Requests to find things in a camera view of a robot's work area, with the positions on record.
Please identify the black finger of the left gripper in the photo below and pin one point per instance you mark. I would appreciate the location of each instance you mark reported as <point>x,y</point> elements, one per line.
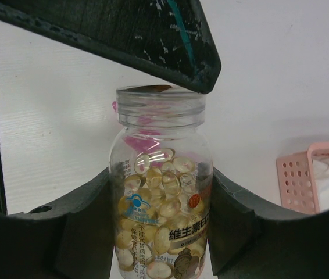
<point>170,40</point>

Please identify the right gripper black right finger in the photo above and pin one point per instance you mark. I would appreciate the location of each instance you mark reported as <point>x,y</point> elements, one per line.
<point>250,237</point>

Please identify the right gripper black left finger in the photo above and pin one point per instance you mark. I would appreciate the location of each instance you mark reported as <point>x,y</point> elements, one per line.
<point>70,237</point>

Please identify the pink weekly pill organizer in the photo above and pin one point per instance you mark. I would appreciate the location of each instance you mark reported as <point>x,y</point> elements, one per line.
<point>153,124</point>

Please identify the amber pill bottle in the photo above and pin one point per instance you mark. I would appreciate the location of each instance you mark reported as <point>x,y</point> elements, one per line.
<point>161,201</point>

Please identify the pink plastic basket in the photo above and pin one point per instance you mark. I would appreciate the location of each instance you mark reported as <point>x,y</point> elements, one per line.
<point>297,186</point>

